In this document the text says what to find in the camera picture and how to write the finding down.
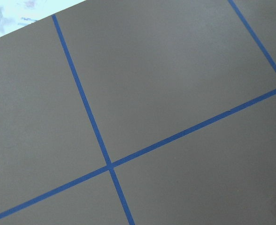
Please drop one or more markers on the printed paper label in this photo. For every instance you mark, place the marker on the printed paper label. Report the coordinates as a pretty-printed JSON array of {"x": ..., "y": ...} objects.
[{"x": 26, "y": 20}]

